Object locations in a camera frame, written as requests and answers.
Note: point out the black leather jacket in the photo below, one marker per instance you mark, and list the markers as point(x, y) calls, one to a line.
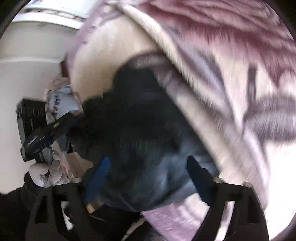
point(143, 120)

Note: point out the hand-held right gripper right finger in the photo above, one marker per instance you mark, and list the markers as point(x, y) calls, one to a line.
point(198, 178)

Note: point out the floral purple blanket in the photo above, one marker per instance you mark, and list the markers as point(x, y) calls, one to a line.
point(231, 69)

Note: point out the white cardboard box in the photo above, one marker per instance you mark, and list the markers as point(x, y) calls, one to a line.
point(76, 162)

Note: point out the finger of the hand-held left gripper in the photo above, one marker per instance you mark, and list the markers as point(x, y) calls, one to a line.
point(66, 120)

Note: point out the person's left forearm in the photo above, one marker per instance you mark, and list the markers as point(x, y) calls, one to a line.
point(13, 204)

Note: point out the person's left hand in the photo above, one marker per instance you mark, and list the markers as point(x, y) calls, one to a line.
point(39, 171)

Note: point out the black box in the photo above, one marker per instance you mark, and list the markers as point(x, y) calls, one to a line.
point(30, 113)

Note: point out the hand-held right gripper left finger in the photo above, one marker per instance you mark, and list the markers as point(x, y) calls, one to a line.
point(101, 176)

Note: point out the pale blue printed cloth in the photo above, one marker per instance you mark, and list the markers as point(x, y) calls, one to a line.
point(62, 99)

